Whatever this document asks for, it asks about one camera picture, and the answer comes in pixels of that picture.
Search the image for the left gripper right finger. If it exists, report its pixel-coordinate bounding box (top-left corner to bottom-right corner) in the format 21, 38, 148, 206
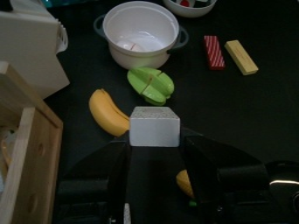
179, 126, 276, 224

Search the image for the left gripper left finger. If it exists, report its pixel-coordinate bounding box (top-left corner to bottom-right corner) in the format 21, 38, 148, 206
52, 130, 132, 224

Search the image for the white rice toy block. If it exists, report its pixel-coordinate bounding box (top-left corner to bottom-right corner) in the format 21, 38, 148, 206
128, 106, 183, 148

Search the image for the yellow egg toy block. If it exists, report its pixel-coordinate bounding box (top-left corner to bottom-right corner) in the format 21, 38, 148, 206
223, 39, 260, 76

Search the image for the red striped salmon toy block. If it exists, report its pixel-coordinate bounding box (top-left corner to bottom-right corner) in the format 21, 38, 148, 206
201, 35, 227, 71

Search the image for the green husked toy corn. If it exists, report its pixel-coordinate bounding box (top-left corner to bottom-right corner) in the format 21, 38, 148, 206
175, 169, 199, 208

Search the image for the wooden toy crate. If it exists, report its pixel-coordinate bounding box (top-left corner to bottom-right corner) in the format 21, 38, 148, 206
0, 60, 65, 224

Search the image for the yellow toy banana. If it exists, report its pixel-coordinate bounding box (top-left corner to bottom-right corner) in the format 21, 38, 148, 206
88, 88, 131, 138

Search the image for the green toy star fruit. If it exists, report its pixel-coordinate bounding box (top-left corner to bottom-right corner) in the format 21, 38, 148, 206
125, 66, 176, 107

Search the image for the white toy knife block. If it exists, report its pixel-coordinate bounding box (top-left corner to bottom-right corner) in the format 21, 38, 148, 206
0, 0, 71, 101

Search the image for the white toy pot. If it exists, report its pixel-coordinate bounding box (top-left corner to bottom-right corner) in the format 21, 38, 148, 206
92, 0, 191, 71

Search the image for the white toy bowl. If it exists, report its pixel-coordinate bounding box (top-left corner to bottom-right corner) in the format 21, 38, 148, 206
161, 0, 219, 19

